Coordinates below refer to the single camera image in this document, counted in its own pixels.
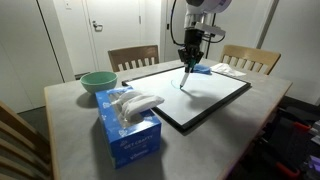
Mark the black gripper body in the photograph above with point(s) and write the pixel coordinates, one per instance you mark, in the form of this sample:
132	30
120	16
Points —
193	40

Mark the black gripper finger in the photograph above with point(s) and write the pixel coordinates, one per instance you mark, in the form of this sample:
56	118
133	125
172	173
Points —
184	57
197	57

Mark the white marker with green cap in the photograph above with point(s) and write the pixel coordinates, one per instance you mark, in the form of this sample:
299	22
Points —
184	80

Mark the mint green bowl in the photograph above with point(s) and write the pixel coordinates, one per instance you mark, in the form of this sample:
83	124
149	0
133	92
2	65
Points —
96	83

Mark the blue cloth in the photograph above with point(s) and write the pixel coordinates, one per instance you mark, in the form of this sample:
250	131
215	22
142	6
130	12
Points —
204	69

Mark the black framed whiteboard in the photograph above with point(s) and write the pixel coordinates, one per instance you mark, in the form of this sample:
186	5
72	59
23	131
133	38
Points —
206	100

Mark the brown wooden slatted chair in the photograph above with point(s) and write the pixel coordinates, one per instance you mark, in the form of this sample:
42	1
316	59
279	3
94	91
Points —
133	52

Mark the light wooden slatted chair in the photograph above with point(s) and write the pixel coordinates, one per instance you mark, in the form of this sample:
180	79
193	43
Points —
20	133
250	52

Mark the white tissue sheet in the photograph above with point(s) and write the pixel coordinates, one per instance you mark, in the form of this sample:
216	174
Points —
140	103

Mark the blue tissue box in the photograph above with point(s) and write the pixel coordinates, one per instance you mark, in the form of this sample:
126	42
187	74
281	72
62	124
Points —
133	143

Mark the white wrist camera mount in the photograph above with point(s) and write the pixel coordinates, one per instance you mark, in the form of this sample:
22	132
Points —
210	29

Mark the small white wall plate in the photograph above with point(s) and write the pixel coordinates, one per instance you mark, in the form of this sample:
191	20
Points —
68	4

